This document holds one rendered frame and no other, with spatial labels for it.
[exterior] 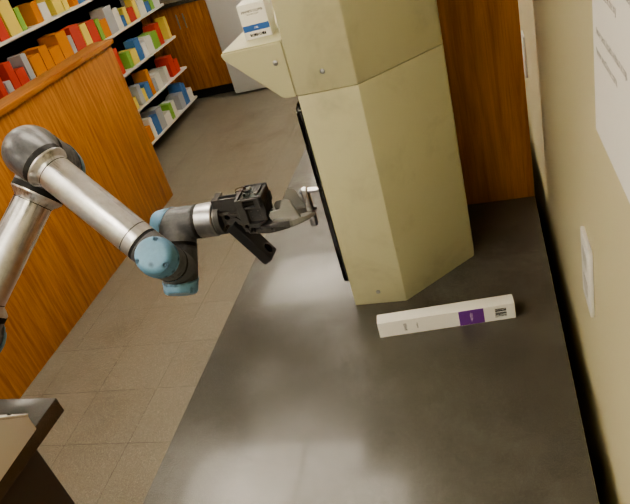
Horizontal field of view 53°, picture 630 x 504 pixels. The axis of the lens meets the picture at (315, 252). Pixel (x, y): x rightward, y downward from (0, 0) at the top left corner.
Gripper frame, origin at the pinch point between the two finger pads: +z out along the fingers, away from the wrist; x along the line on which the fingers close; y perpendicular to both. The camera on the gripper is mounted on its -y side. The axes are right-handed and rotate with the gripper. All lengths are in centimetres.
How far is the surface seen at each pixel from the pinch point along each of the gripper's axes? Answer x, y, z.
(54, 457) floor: 35, -114, -148
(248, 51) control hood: -5.3, 35.8, -0.6
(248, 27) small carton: 0.3, 38.6, -1.3
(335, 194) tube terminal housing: -5.3, 6.3, 7.7
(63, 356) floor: 98, -114, -182
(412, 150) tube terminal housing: 0.9, 10.1, 22.8
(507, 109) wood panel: 32, 3, 41
